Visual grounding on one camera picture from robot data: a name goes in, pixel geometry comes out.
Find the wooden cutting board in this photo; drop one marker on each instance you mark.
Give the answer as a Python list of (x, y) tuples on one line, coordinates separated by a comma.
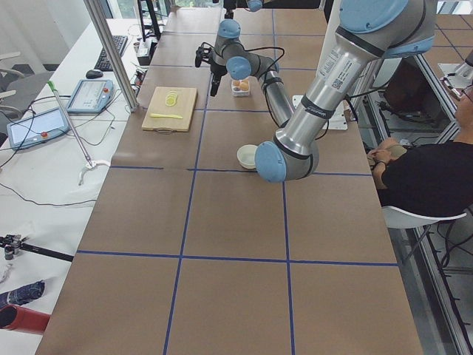
[(185, 107)]

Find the seated person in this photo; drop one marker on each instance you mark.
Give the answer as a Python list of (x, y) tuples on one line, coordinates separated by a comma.
[(433, 179)]

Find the black computer mouse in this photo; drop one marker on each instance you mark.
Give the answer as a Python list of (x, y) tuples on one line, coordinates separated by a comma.
[(93, 74)]

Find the aluminium frame post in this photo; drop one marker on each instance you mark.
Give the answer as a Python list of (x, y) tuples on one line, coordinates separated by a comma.
[(99, 20)]

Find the white paper bowl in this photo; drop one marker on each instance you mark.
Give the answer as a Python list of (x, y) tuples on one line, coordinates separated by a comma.
[(246, 156)]

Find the red cylinder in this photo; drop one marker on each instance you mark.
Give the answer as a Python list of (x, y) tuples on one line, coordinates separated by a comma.
[(25, 320)]

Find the clear plastic egg box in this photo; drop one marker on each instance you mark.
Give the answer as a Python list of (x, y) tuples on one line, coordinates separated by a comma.
[(241, 93)]

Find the black tripod clamp rod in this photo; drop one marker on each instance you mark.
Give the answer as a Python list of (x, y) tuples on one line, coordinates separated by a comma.
[(14, 243)]

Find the near teach pendant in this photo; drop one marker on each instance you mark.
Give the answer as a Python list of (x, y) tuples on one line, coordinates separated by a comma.
[(37, 129)]

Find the yellow plastic knife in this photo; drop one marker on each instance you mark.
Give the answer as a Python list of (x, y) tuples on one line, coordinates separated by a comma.
[(170, 116)]

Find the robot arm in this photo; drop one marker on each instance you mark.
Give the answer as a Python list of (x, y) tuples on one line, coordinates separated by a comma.
[(366, 31)]

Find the teach pendant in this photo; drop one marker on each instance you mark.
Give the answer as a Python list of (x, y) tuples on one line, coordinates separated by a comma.
[(37, 129), (90, 96)]

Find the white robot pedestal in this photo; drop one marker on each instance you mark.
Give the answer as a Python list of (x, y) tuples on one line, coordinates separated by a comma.
[(340, 122)]

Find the far teach pendant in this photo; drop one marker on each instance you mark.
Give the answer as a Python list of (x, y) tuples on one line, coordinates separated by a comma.
[(90, 96)]

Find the grabber stick with green handle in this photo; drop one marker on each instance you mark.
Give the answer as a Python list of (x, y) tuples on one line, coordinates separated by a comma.
[(90, 163)]

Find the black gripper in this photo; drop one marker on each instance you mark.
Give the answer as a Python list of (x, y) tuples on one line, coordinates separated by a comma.
[(216, 69)]

